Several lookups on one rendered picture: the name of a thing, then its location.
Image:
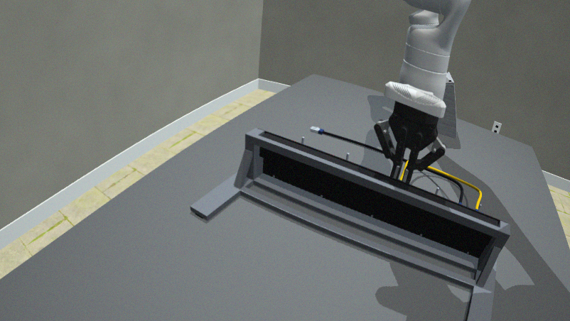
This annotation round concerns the white and blue cable plug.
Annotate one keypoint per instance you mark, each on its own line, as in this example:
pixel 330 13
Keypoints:
pixel 317 130

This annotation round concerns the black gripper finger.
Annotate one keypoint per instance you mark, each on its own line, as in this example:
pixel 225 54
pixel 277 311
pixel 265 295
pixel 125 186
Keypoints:
pixel 382 129
pixel 438 149

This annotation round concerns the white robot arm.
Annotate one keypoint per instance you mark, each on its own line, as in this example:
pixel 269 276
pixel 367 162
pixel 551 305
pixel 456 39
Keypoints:
pixel 422 78

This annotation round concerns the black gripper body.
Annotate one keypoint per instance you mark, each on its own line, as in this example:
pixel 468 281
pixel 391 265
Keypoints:
pixel 415 121

